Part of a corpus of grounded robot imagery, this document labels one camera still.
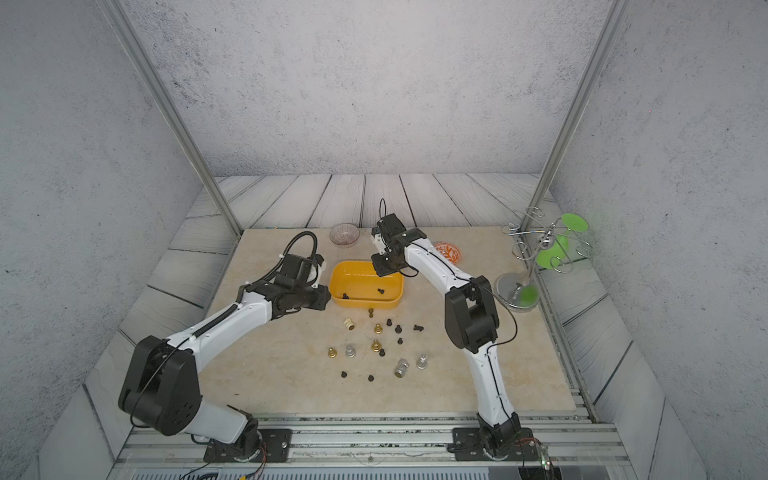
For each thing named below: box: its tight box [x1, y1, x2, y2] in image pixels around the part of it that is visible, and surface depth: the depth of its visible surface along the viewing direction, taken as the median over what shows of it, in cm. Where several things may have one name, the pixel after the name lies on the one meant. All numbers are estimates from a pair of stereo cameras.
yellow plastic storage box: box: [330, 260, 405, 309], surface depth 103 cm
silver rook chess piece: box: [394, 358, 409, 379], surface depth 87 cm
